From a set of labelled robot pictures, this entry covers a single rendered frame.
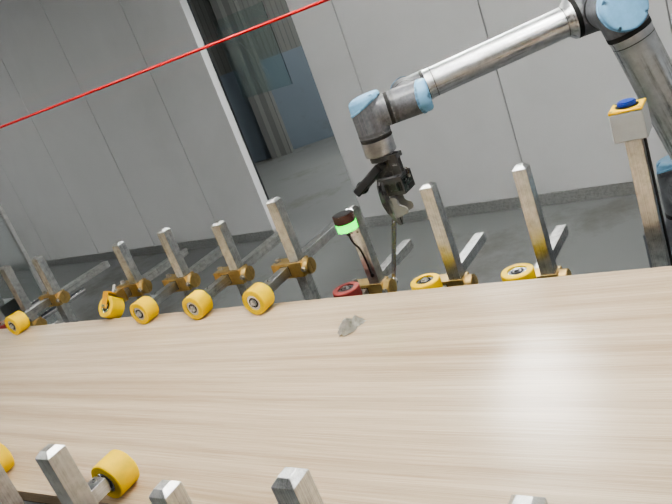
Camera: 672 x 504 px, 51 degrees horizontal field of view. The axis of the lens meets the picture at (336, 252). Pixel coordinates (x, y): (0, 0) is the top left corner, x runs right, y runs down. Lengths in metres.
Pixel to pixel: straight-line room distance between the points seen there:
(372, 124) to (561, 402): 0.94
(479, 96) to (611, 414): 3.62
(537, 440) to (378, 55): 3.96
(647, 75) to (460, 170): 2.98
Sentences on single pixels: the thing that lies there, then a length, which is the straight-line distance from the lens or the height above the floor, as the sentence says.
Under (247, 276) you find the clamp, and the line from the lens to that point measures 2.27.
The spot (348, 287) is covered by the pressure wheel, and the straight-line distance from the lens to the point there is 1.97.
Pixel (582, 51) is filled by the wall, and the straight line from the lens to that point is 4.40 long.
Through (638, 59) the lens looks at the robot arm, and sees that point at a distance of 2.01.
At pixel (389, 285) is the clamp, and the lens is 2.01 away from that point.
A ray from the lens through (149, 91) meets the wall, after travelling 6.44.
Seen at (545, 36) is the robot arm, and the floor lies 1.35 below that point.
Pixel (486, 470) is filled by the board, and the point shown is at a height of 0.90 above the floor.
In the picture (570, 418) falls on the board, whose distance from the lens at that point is 1.22.
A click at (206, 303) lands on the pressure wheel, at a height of 0.94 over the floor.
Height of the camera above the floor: 1.62
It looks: 18 degrees down
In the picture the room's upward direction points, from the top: 21 degrees counter-clockwise
